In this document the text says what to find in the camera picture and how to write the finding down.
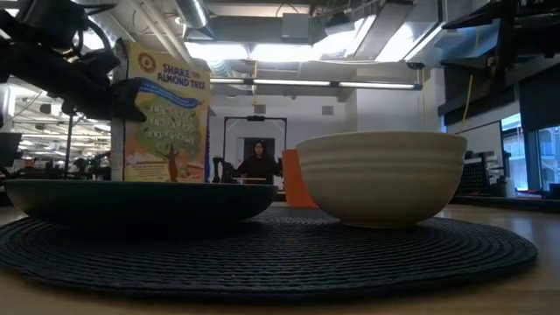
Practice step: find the white ceramic bowl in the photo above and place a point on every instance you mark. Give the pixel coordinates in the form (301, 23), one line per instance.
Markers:
(380, 175)

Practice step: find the silver ceiling air duct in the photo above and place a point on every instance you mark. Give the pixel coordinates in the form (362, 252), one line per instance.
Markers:
(192, 11)

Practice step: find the background black robot arm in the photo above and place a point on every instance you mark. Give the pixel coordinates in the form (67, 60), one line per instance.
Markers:
(221, 168)

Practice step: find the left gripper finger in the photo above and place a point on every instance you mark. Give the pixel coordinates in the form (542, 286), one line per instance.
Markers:
(127, 98)

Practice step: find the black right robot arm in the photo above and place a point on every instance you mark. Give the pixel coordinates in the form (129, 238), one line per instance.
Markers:
(507, 26)

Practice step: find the wall security camera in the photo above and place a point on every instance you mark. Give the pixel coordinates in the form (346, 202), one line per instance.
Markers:
(415, 65)

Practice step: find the person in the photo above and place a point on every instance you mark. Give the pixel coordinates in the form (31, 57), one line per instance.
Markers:
(259, 166)

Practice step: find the dark green plate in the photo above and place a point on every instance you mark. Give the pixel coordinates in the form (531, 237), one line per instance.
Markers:
(140, 201)

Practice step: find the long ceiling light strip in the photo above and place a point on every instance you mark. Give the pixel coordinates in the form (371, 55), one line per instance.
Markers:
(306, 82)

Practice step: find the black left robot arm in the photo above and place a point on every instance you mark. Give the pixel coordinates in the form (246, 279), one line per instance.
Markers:
(44, 17)

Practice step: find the round dark woven placemat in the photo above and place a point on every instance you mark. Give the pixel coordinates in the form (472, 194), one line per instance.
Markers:
(271, 258)

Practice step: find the orange plastic cup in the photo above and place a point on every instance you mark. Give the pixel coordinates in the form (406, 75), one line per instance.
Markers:
(294, 184)

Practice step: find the black monitor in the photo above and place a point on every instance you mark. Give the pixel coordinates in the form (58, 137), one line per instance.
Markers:
(9, 149)

